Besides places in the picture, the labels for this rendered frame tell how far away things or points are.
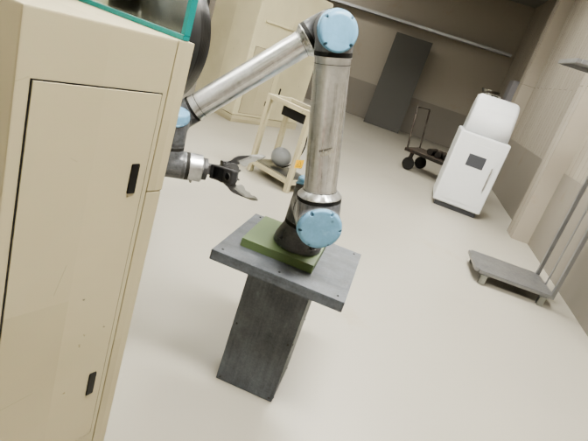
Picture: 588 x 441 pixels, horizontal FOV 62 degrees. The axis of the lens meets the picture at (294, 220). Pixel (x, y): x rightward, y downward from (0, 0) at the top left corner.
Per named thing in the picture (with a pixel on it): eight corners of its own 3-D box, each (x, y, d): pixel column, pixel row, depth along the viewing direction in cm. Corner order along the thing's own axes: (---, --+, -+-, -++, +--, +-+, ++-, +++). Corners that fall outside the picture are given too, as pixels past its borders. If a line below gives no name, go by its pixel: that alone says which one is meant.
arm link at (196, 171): (192, 153, 154) (187, 183, 156) (207, 156, 156) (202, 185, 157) (189, 151, 163) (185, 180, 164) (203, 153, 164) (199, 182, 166)
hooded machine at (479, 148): (427, 190, 691) (470, 89, 644) (472, 206, 685) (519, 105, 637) (430, 204, 617) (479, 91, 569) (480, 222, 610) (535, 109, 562)
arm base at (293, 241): (324, 243, 200) (331, 221, 196) (315, 261, 182) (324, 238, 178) (280, 227, 201) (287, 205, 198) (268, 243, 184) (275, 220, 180)
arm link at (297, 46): (333, 1, 160) (159, 106, 168) (339, 0, 148) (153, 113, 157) (349, 34, 164) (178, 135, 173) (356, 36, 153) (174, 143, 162)
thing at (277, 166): (285, 192, 470) (311, 112, 444) (246, 169, 506) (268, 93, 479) (309, 192, 496) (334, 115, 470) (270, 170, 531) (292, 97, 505)
